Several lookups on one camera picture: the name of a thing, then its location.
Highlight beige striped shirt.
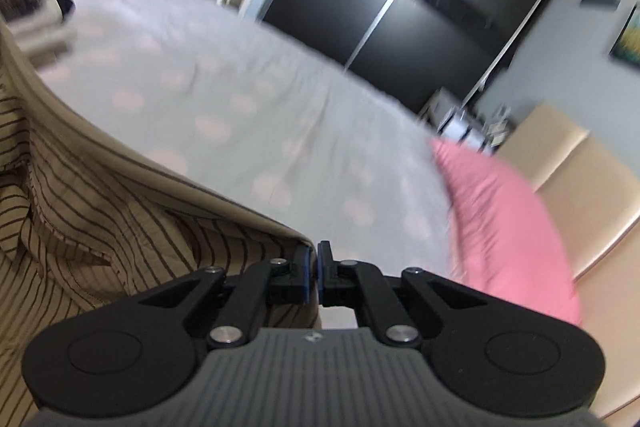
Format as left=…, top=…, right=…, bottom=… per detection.
left=0, top=14, right=321, bottom=427

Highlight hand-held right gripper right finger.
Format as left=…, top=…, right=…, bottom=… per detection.
left=318, top=241, right=489, bottom=349

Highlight pink cloth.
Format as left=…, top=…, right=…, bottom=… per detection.
left=430, top=138, right=583, bottom=327

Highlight white nightstand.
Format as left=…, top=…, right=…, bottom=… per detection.
left=419, top=88, right=513, bottom=155

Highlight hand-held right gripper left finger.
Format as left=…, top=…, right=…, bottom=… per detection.
left=139, top=246, right=317, bottom=349

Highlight beige padded headboard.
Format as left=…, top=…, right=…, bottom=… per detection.
left=492, top=102, right=640, bottom=427

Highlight black sliding wardrobe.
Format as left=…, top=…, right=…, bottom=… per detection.
left=240, top=0, right=571, bottom=118

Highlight framed wall picture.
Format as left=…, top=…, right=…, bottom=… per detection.
left=607, top=3, right=640, bottom=70

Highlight bed with dotted grey sheet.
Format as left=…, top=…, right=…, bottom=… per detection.
left=37, top=0, right=463, bottom=329

